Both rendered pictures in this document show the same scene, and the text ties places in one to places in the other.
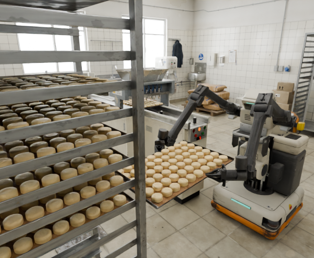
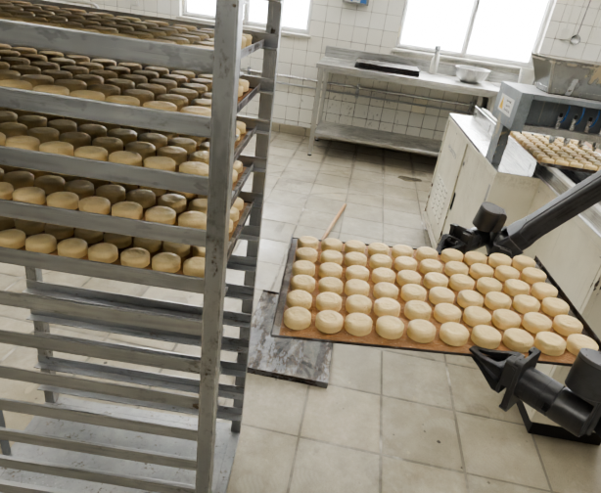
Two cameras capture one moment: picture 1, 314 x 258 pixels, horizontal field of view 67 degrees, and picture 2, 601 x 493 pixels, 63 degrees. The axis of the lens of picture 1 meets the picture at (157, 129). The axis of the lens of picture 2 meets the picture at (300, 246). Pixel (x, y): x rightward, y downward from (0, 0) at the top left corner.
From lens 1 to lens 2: 61 cm
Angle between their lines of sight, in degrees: 40
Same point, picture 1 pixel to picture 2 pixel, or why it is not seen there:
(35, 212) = (23, 194)
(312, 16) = not seen: outside the picture
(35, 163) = (0, 94)
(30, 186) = (16, 142)
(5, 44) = not seen: outside the picture
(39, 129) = (6, 31)
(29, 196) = not seen: outside the picture
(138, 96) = (220, 20)
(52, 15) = not seen: outside the picture
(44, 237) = (33, 244)
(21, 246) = (1, 237)
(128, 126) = (494, 194)
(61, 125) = (46, 37)
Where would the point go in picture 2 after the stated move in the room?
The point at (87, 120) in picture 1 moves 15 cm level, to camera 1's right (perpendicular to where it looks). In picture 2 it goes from (101, 44) to (158, 65)
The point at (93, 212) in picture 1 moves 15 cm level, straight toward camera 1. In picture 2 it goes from (129, 256) to (55, 293)
